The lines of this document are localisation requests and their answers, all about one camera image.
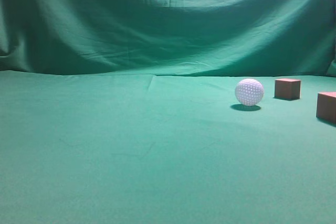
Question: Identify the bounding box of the white dimpled golf ball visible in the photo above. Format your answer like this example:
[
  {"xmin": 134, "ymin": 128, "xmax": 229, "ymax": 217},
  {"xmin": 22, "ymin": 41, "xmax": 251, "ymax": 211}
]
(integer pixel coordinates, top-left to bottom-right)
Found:
[{"xmin": 235, "ymin": 78, "xmax": 264, "ymax": 106}]

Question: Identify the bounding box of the red cube block at edge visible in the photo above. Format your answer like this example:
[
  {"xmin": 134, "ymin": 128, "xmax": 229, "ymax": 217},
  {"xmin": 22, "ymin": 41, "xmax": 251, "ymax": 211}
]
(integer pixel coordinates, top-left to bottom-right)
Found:
[{"xmin": 316, "ymin": 91, "xmax": 335, "ymax": 124}]

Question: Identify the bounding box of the green cloth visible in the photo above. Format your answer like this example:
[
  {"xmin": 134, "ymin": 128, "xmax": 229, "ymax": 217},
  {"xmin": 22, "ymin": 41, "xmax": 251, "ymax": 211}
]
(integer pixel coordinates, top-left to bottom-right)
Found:
[{"xmin": 1, "ymin": 0, "xmax": 335, "ymax": 223}]

